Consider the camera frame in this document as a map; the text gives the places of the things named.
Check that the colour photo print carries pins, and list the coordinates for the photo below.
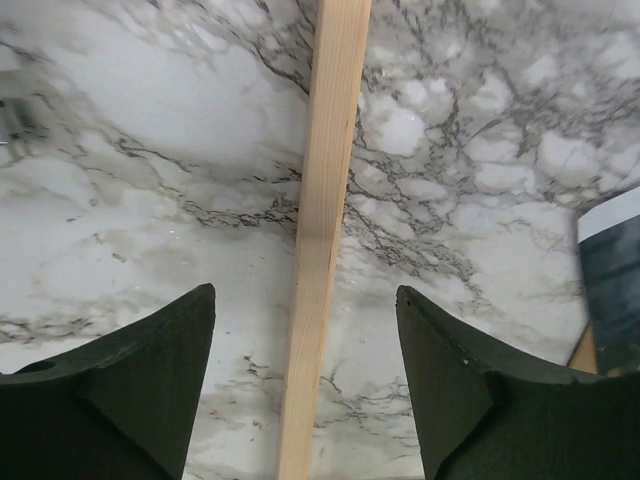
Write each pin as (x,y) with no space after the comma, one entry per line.
(608,243)

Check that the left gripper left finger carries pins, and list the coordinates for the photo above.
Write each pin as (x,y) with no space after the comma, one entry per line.
(118,407)

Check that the light wooden picture frame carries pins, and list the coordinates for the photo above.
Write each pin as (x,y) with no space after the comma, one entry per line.
(338,55)

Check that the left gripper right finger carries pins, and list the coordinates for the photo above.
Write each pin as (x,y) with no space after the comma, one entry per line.
(486,410)

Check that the brown frame backing board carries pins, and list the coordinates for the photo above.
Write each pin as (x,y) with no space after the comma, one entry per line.
(583,357)

